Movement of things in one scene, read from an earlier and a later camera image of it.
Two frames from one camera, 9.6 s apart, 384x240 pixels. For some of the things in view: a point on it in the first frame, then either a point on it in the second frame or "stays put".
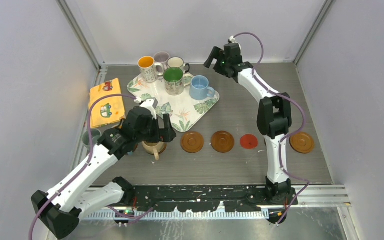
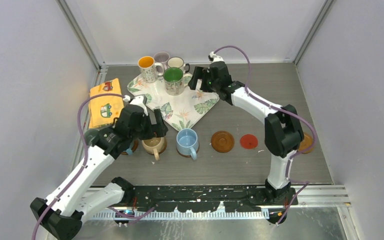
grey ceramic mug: x=95 y=134 stays put
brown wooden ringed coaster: x=192 y=142 -> x=186 y=155
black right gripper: x=216 y=53 -> x=199 y=73
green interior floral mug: x=175 y=80 stays put
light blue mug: x=199 y=89 -> x=187 y=141
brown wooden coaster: x=222 y=141 stays put
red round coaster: x=248 y=141 stays put
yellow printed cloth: x=108 y=110 stays put
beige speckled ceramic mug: x=154 y=148 stays put
